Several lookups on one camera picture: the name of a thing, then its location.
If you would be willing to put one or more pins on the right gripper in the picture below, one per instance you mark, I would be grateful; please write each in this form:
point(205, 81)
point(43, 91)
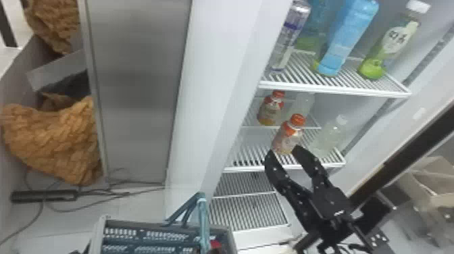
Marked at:
point(330, 209)

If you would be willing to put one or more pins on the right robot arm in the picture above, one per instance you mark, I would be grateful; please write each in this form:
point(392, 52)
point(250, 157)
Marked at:
point(377, 245)

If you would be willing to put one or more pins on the orange bottle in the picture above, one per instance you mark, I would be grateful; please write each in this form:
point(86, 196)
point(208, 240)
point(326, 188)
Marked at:
point(287, 136)
point(270, 110)

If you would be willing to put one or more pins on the clear bottle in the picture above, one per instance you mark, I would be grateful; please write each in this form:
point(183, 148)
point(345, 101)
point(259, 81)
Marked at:
point(330, 136)
point(301, 104)

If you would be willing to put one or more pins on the fridge door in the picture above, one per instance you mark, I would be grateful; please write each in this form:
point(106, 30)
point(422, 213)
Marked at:
point(400, 131)

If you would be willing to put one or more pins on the white fridge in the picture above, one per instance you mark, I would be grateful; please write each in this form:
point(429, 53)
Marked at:
point(198, 88)

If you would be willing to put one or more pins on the silver can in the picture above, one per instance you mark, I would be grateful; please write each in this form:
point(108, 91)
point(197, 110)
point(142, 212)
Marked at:
point(291, 32)

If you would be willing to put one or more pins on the blue bottle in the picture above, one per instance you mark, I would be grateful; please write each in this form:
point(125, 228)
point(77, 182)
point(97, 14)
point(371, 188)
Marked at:
point(345, 35)

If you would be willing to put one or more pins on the green bottle white cap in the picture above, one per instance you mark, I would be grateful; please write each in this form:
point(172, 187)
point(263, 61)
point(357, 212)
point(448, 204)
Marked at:
point(390, 42)

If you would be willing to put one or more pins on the blue basket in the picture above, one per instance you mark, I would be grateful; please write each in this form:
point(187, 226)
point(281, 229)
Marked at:
point(149, 237)

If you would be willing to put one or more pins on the black power strip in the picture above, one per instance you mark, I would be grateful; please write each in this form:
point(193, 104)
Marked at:
point(42, 195)

